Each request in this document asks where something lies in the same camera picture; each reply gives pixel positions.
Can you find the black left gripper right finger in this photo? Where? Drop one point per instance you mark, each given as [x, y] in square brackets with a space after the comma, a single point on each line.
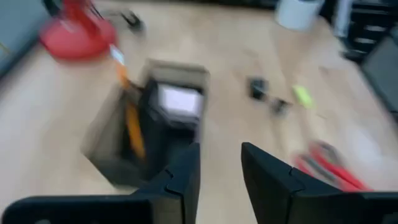
[295, 205]

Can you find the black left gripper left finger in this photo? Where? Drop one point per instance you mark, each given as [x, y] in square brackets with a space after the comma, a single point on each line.
[124, 211]

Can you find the black binder clip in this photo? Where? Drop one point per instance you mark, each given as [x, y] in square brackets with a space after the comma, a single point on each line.
[280, 105]
[258, 88]

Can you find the yellow-green eraser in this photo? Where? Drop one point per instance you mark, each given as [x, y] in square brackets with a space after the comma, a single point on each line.
[303, 96]

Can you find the black mesh desk organizer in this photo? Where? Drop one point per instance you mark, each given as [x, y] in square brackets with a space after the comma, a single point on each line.
[105, 146]

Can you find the pink sticky note pad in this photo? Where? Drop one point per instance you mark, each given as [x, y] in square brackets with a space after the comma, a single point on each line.
[180, 99]

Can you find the red desk lamp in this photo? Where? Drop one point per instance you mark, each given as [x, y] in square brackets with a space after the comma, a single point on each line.
[77, 40]

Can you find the white plant pot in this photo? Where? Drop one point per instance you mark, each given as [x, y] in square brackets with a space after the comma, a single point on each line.
[298, 12]

